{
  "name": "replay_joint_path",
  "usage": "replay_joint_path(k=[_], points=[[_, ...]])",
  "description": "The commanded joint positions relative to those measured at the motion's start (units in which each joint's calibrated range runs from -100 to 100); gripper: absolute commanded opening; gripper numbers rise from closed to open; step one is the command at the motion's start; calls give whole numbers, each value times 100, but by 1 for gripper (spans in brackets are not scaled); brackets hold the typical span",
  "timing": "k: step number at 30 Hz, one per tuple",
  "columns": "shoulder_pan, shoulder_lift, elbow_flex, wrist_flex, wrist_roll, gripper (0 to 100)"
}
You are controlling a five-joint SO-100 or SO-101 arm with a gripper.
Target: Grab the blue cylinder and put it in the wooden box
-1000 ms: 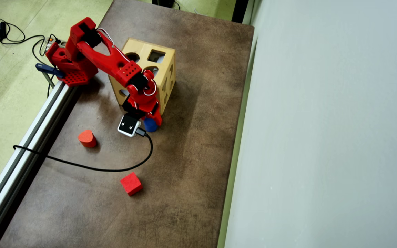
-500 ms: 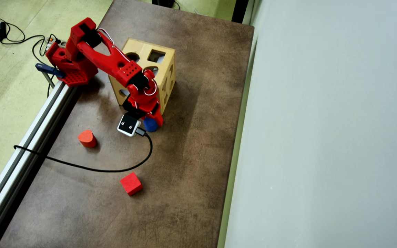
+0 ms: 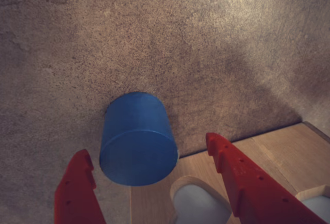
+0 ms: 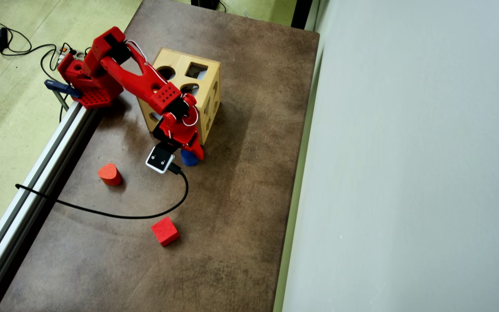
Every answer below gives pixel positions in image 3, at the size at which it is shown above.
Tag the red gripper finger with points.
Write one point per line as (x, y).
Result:
(252, 193)
(74, 198)

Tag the blue cylinder block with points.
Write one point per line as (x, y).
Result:
(136, 151)

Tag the wooden shape sorter box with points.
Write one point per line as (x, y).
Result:
(270, 144)

